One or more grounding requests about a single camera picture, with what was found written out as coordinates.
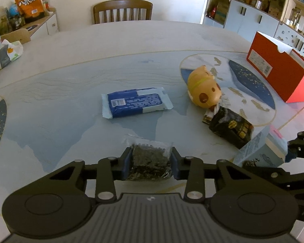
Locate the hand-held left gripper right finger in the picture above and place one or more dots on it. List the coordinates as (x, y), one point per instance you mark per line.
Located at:
(176, 164)

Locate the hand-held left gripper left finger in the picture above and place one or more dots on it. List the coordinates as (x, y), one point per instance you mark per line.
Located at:
(126, 164)

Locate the clear dark tea packet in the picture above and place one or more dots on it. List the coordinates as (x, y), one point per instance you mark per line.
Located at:
(149, 159)

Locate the light blue carton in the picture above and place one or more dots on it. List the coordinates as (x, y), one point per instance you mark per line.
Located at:
(263, 146)

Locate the red cardboard box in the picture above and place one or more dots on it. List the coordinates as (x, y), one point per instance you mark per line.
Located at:
(278, 68)

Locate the orange spotted pig toy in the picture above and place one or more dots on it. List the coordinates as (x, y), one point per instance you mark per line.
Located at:
(204, 88)

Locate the white patterned desktop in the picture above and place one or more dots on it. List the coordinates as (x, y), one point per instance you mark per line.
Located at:
(91, 63)

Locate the blue white wafer packet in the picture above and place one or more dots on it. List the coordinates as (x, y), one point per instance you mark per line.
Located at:
(135, 102)

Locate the black snack packet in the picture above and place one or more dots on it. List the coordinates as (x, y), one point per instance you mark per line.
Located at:
(230, 126)

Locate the brown wooden chair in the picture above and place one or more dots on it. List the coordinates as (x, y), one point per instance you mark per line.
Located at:
(122, 12)

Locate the brown cardboard carton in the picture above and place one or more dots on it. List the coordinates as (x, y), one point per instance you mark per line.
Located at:
(221, 12)

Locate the red toy figure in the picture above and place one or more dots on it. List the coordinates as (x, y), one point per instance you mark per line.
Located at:
(212, 12)

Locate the white plastic bag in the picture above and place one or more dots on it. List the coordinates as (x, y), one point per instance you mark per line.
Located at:
(11, 53)

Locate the white wooden side cabinet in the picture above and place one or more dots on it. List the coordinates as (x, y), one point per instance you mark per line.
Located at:
(40, 26)

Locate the orange snack bag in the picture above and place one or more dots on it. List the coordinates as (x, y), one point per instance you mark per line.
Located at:
(29, 2)

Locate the white wall cabinet unit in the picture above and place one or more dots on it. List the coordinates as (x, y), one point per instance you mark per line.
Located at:
(263, 10)

